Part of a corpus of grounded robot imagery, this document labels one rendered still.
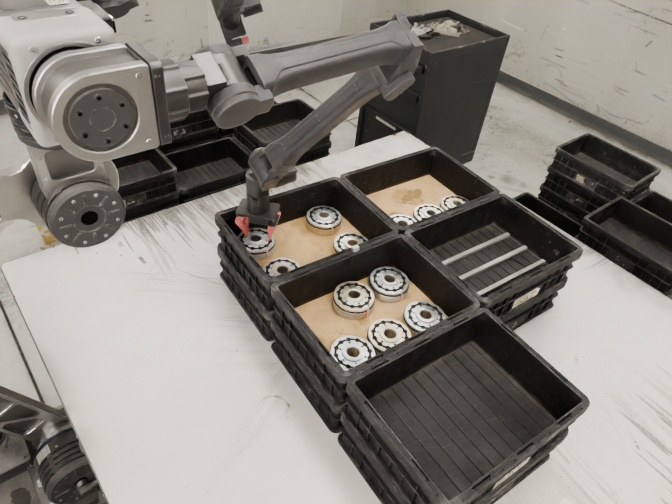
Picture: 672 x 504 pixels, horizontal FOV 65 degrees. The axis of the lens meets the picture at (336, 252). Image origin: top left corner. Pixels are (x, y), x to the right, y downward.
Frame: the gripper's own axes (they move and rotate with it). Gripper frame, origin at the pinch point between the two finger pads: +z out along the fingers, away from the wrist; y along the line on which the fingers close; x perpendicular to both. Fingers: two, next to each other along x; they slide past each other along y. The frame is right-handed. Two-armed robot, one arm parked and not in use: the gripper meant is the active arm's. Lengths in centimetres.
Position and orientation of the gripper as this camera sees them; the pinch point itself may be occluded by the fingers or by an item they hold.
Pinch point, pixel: (258, 235)
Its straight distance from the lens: 142.9
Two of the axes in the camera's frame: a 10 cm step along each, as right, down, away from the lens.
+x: -1.4, 6.6, -7.4
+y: -9.9, -1.6, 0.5
